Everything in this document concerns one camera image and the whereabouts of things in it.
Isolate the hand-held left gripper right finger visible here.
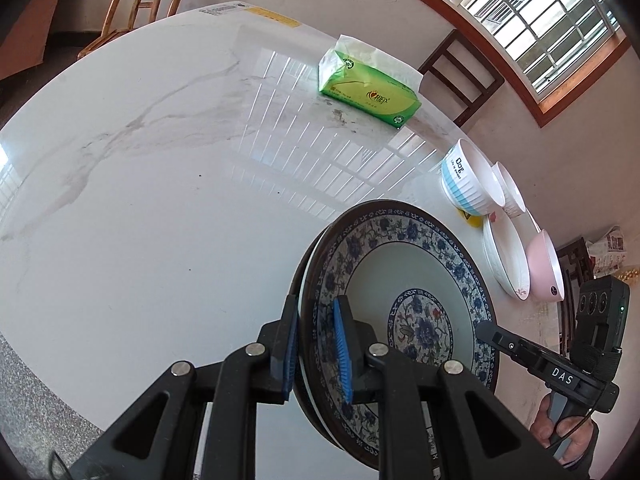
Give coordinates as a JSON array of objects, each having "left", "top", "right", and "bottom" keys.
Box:
[{"left": 332, "top": 295, "right": 553, "bottom": 480}]

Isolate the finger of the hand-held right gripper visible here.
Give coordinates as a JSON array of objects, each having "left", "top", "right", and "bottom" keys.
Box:
[{"left": 475, "top": 321, "right": 535, "bottom": 370}]

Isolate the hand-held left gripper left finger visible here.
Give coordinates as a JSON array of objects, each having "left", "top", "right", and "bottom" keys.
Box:
[{"left": 67, "top": 294, "right": 303, "bottom": 480}]

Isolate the white plate with red roses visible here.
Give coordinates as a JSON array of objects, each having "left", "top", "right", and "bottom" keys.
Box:
[{"left": 481, "top": 212, "right": 532, "bottom": 302}]

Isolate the blue floral plate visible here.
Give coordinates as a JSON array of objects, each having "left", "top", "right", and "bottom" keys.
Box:
[{"left": 291, "top": 199, "right": 501, "bottom": 472}]

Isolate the white bowl with blue stripes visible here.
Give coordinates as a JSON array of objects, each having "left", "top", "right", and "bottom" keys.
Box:
[{"left": 440, "top": 139, "right": 507, "bottom": 217}]

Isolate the person's right hand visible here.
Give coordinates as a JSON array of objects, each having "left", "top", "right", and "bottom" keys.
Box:
[{"left": 531, "top": 396, "right": 599, "bottom": 467}]

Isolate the dark wooden furniture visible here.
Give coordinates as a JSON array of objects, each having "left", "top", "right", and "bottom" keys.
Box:
[{"left": 556, "top": 237, "right": 593, "bottom": 356}]

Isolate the yellow round warning sticker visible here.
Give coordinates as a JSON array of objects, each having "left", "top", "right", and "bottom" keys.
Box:
[{"left": 457, "top": 207, "right": 485, "bottom": 230}]

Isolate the white bowl with pink stripes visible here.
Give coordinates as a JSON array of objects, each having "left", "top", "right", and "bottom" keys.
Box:
[{"left": 492, "top": 161, "right": 528, "bottom": 219}]

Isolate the green tissue pack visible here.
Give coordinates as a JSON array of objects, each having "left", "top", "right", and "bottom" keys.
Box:
[{"left": 318, "top": 35, "right": 423, "bottom": 131}]

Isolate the dark wooden chair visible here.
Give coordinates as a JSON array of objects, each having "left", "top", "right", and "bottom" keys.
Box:
[{"left": 417, "top": 29, "right": 506, "bottom": 128}]

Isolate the white label strip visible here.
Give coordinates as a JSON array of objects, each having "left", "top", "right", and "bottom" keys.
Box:
[{"left": 197, "top": 2, "right": 301, "bottom": 28}]

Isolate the brown board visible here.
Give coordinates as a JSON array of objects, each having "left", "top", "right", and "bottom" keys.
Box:
[{"left": 0, "top": 0, "right": 76, "bottom": 81}]

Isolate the black cable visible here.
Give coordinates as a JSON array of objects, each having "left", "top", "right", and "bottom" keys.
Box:
[{"left": 49, "top": 451, "right": 73, "bottom": 480}]

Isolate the barred window with wooden frame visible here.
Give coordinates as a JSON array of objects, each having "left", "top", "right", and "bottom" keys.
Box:
[{"left": 350, "top": 0, "right": 633, "bottom": 128}]

